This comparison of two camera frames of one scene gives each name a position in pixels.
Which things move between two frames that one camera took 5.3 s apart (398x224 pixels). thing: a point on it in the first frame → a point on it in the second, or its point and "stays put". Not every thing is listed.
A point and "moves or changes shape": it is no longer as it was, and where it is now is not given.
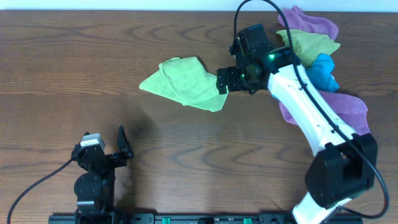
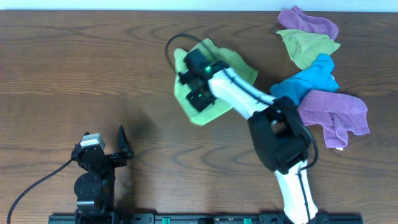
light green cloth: (187, 81) moves or changes shape
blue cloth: (319, 73) stays put
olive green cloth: (308, 46) stays put
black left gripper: (120, 160) stays put
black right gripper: (232, 84) → (199, 105)
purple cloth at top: (296, 18) stays put
